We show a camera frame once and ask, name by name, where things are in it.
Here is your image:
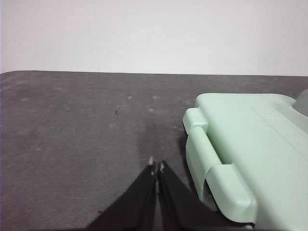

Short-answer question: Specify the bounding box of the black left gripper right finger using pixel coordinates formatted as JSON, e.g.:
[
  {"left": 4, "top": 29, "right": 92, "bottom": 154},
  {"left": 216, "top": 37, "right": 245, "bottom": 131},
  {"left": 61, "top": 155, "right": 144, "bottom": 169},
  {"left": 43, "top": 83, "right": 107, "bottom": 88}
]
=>
[{"left": 156, "top": 160, "right": 255, "bottom": 231}]

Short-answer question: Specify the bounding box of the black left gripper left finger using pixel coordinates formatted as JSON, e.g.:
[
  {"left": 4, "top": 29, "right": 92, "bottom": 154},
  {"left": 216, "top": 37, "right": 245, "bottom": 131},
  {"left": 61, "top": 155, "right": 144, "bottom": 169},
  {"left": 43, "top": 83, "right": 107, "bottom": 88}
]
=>
[{"left": 86, "top": 156, "right": 157, "bottom": 231}]

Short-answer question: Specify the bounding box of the mint green breakfast machine base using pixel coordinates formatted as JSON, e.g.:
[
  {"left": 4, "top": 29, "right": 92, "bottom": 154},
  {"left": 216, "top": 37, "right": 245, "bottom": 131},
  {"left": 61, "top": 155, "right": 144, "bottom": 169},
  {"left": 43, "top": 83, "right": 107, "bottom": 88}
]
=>
[{"left": 184, "top": 126, "right": 226, "bottom": 212}]

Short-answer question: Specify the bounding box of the mint green griddle lid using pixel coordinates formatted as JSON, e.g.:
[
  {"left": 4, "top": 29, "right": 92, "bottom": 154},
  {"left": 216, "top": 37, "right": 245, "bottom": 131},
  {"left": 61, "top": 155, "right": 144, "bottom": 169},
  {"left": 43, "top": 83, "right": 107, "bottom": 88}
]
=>
[{"left": 182, "top": 93, "right": 308, "bottom": 231}]

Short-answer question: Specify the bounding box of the silver griddle lid handle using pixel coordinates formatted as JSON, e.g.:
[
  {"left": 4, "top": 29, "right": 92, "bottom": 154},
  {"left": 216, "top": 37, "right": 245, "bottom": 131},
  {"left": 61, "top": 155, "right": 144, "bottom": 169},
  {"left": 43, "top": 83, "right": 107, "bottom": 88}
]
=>
[{"left": 292, "top": 89, "right": 308, "bottom": 116}]

